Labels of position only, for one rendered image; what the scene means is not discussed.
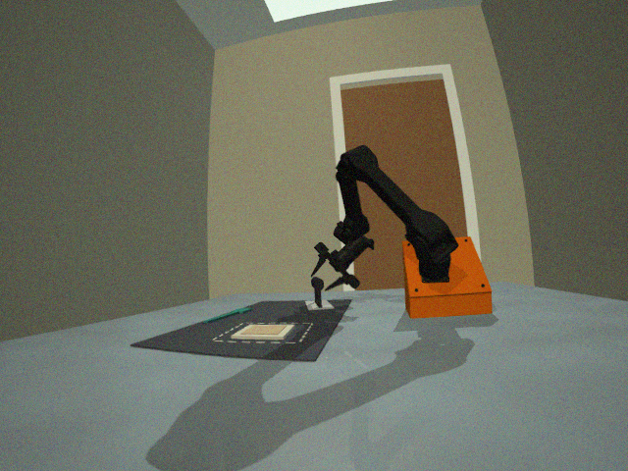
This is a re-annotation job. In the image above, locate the cream square tile with dark centre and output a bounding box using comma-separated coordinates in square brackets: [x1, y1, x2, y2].
[232, 324, 295, 340]

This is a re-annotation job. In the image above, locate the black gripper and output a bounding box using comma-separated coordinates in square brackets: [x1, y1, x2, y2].
[311, 242, 360, 291]

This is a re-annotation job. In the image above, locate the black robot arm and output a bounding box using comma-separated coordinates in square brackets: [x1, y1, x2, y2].
[334, 145, 458, 284]

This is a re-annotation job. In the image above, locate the green small trowel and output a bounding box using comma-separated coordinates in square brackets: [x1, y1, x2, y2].
[203, 308, 253, 324]

